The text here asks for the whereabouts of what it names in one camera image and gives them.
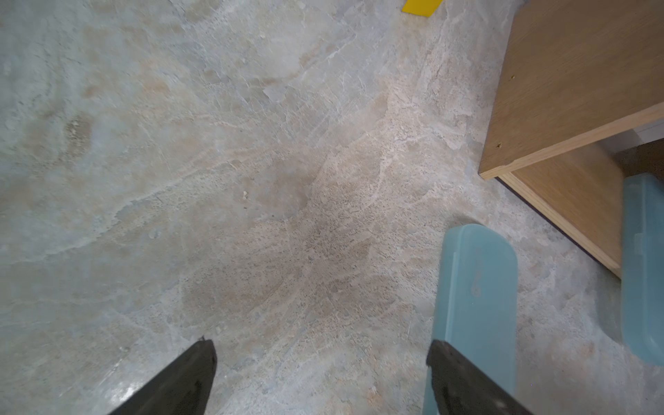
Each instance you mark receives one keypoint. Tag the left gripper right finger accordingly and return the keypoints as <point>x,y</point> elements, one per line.
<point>460,387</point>

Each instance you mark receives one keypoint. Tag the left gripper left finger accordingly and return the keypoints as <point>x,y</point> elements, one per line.
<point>183,387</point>

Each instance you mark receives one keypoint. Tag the yellow triangular block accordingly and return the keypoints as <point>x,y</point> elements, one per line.
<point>421,8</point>

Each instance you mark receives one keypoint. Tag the teal pencil case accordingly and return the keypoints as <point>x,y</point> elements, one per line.
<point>476,303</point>
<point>642,268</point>

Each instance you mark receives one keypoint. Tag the wooden three-tier shelf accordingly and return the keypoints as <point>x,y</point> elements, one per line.
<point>574,74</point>

